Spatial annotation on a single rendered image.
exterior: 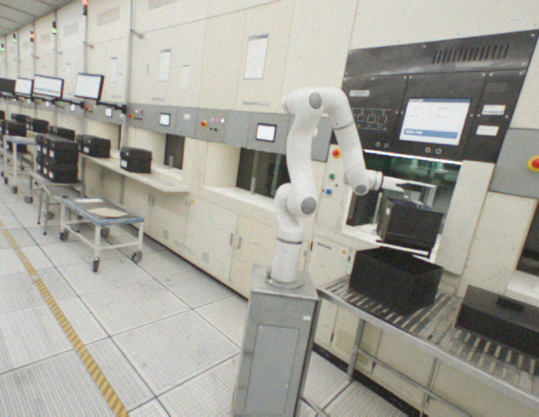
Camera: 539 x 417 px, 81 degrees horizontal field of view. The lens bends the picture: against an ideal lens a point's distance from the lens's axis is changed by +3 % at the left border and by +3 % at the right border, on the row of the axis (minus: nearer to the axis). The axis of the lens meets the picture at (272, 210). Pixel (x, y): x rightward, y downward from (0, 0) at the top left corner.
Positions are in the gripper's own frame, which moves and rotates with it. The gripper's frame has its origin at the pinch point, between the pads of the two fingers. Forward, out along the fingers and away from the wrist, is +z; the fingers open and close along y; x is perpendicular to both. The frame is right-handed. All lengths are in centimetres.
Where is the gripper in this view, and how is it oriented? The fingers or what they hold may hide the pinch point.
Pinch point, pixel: (415, 187)
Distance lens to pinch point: 153.3
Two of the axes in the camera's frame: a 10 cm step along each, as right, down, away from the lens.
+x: 1.6, -9.7, -2.0
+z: 9.7, 1.9, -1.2
